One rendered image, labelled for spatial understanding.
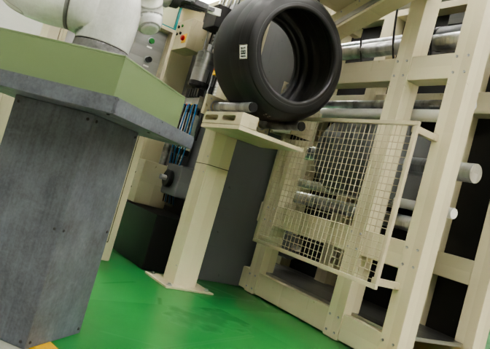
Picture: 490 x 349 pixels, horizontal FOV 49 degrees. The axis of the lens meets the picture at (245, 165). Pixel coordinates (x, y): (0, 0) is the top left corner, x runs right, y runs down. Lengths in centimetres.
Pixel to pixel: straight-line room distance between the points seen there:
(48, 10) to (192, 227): 142
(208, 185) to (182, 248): 34
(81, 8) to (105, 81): 32
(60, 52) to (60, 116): 17
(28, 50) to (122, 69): 27
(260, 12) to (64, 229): 135
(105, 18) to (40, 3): 18
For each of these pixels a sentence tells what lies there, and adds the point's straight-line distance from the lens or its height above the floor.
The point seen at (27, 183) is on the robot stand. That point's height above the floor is 39.
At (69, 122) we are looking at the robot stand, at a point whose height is 57.
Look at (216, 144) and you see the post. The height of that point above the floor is 73.
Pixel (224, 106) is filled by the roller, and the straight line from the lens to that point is 252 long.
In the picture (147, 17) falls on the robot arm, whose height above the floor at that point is 105.
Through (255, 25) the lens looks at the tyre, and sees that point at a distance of 235.
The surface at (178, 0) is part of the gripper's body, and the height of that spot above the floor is 121.
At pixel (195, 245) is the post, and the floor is 21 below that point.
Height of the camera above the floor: 51
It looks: 3 degrees up
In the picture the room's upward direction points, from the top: 16 degrees clockwise
